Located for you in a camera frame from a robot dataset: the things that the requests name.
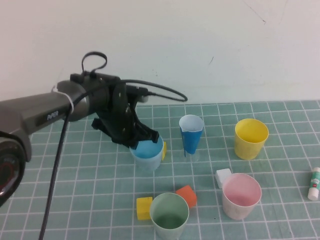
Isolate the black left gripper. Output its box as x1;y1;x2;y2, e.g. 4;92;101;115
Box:
91;99;161;151

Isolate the light blue plastic cup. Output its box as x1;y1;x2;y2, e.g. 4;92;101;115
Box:
129;134;165;172

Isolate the yellow plastic cup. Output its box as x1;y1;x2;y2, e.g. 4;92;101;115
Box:
234;118;270;161

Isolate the pink plastic cup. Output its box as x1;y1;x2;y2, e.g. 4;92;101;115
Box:
221;172;262;221

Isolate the blue paper cone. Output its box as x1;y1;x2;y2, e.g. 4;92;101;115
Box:
178;114;204;158

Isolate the clear plastic cup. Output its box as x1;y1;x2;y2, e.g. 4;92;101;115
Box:
178;114;205;161

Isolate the orange foam cube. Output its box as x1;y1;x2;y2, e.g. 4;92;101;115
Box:
175;184;198;209

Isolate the white zip tie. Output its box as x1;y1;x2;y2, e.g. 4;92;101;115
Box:
51;85;76;114

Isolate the white foam cube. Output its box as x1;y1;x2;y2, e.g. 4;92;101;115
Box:
215;168;232;189

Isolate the green plastic cup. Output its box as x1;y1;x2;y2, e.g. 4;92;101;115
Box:
149;192;190;240

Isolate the teal grid tablecloth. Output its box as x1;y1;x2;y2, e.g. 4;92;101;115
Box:
0;99;320;240

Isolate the white green glue stick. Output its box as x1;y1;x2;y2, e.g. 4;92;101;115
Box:
307;166;320;202

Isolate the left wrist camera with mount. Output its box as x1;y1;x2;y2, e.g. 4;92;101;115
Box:
109;82;150;118

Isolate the black left camera cable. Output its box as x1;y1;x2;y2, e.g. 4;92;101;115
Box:
37;78;189;240

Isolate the black strap loop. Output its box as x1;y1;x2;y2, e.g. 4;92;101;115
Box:
81;51;108;76

